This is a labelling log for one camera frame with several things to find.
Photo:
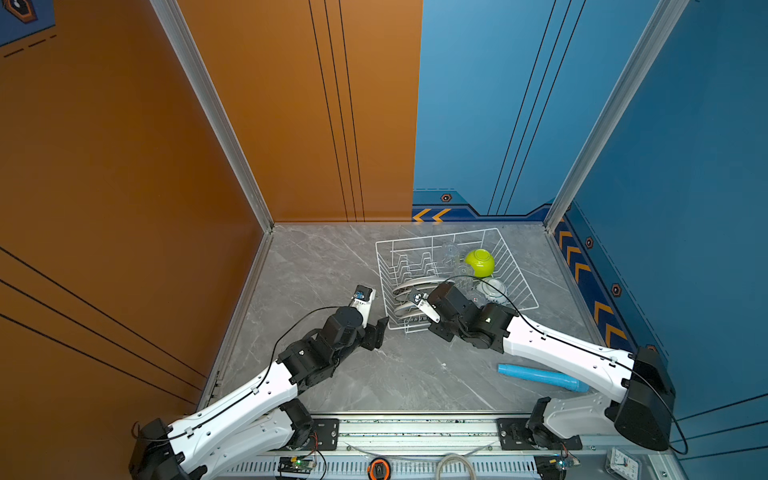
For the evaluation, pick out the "white wire dish rack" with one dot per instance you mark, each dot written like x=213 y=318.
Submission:
x=400 y=260

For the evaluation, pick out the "green circuit board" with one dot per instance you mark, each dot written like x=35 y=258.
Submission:
x=296 y=467

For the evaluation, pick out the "light blue cylinder tube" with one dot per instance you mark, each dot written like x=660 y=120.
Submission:
x=545 y=377

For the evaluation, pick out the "orange black tape measure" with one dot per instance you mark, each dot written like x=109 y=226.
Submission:
x=379 y=469

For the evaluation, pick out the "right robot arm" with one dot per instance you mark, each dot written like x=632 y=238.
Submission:
x=632 y=393

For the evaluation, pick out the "white alarm clock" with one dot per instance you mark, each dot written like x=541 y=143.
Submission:
x=621 y=465

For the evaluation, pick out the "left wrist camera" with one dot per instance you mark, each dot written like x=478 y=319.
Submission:
x=362 y=300

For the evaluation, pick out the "green red rimmed plate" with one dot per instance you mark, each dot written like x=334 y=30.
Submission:
x=407 y=286

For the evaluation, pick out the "clear glass cup far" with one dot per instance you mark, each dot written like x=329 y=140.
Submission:
x=449 y=254

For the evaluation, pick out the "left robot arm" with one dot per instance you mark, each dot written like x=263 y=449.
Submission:
x=263 y=414

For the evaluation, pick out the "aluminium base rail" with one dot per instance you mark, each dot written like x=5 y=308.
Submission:
x=450 y=446

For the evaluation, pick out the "lime green bowl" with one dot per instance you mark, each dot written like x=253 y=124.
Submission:
x=482 y=262

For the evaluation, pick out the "blue white porcelain bowl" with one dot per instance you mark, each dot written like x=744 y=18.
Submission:
x=493 y=290

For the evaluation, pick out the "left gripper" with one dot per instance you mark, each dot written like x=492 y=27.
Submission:
x=374 y=334

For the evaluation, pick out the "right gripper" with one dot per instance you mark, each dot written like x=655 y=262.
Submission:
x=436 y=330

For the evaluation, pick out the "watermelon pattern plate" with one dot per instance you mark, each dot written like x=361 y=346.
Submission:
x=407 y=310

